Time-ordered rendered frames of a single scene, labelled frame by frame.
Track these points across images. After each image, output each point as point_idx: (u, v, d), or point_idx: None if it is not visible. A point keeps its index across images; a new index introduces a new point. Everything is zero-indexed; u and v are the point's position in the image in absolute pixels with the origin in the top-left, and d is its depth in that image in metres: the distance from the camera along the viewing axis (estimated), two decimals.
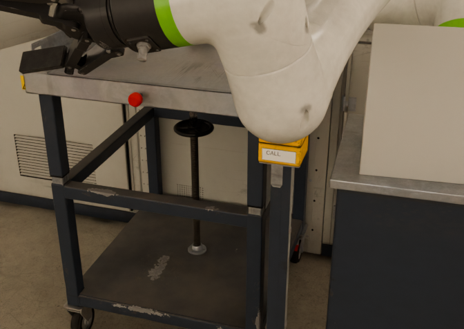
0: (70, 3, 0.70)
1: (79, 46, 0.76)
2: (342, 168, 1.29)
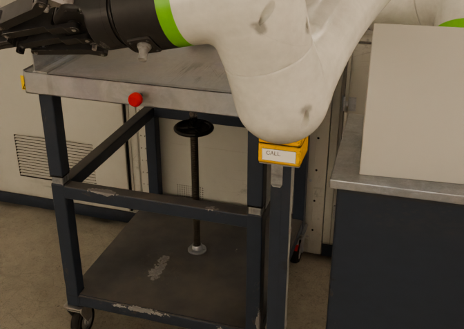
0: (64, 3, 0.70)
1: (68, 40, 0.75)
2: (342, 168, 1.29)
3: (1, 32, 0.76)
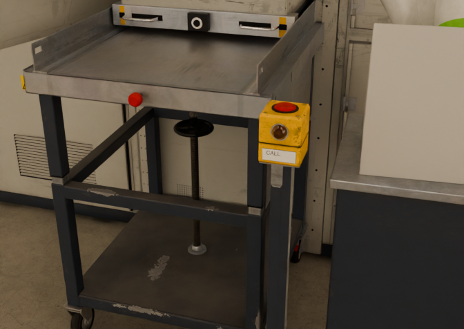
0: None
1: None
2: (342, 168, 1.29)
3: None
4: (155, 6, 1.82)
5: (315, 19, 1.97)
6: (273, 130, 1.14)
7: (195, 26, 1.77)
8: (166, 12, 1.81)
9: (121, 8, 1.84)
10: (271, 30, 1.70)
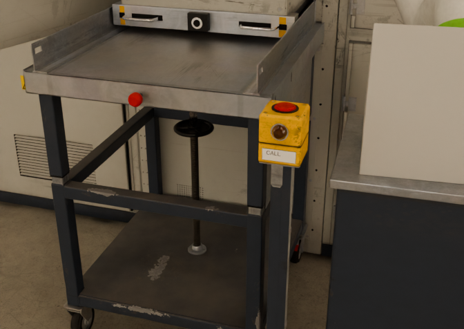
0: None
1: None
2: (342, 168, 1.29)
3: None
4: (155, 6, 1.82)
5: (315, 19, 1.97)
6: (273, 130, 1.14)
7: (195, 26, 1.77)
8: (166, 12, 1.81)
9: (121, 8, 1.84)
10: (271, 30, 1.70)
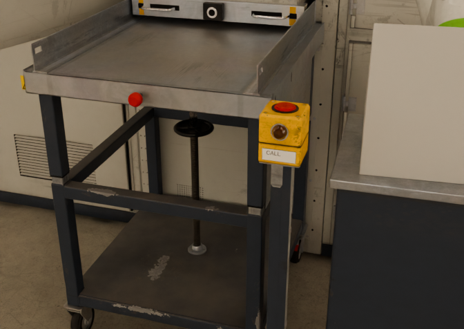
0: None
1: None
2: (342, 168, 1.29)
3: None
4: None
5: (315, 19, 1.97)
6: (273, 130, 1.14)
7: (210, 16, 1.88)
8: (183, 2, 1.92)
9: None
10: (282, 19, 1.82)
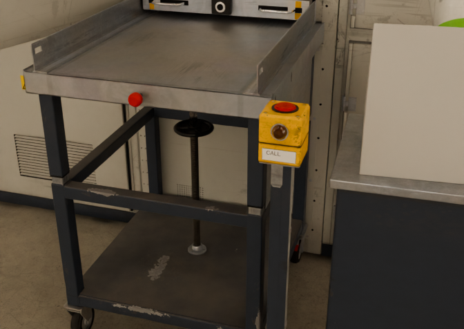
0: None
1: None
2: (342, 168, 1.29)
3: None
4: None
5: (315, 19, 1.97)
6: (273, 130, 1.14)
7: (219, 10, 1.95)
8: None
9: None
10: (288, 13, 1.89)
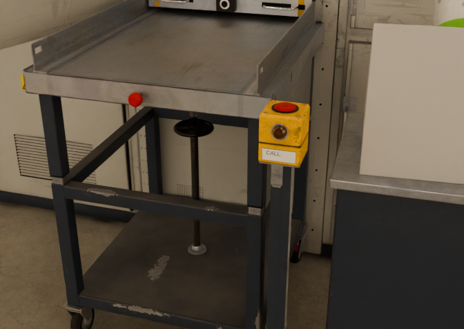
0: None
1: None
2: (342, 168, 1.29)
3: None
4: None
5: (315, 19, 1.97)
6: (273, 130, 1.14)
7: (223, 7, 1.99)
8: None
9: None
10: (291, 10, 1.92)
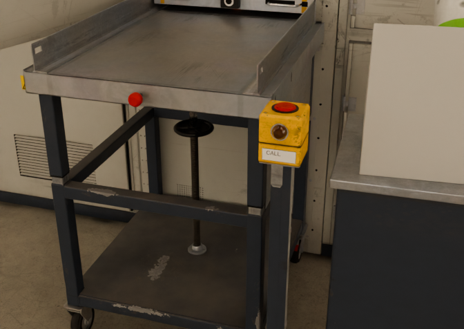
0: None
1: None
2: (342, 168, 1.29)
3: None
4: None
5: (315, 19, 1.97)
6: (273, 130, 1.14)
7: (227, 4, 2.03)
8: None
9: None
10: (295, 7, 1.96)
